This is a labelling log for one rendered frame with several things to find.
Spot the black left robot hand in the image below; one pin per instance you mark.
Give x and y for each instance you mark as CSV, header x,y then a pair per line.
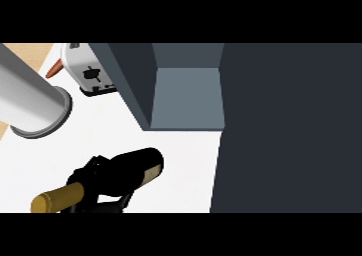
x,y
88,175

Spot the black wine bottle gold top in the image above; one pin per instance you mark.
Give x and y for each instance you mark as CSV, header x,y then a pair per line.
x,y
53,200

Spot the grey open cabinet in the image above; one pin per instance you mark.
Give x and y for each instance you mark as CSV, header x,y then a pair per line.
x,y
186,98

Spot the dark grey cabinet door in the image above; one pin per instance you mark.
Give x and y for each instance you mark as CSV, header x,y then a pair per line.
x,y
295,130

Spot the white cylinder with grey rim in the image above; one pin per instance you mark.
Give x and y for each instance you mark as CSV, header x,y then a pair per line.
x,y
20,96

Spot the orange carrot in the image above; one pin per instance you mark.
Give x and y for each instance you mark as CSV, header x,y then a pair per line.
x,y
54,69

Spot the white toaster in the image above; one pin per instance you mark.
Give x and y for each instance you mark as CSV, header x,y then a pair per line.
x,y
84,66

